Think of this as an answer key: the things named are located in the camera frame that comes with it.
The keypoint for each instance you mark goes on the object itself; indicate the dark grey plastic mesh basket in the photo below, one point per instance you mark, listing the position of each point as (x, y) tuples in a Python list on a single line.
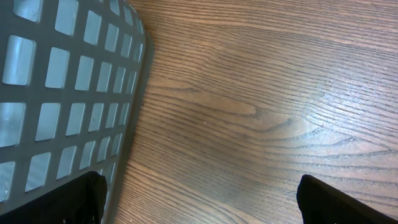
[(73, 75)]

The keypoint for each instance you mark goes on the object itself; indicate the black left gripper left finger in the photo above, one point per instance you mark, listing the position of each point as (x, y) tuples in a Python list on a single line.
[(81, 200)]

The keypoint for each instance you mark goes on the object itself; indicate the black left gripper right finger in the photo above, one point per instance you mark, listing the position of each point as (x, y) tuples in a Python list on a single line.
[(322, 203)]

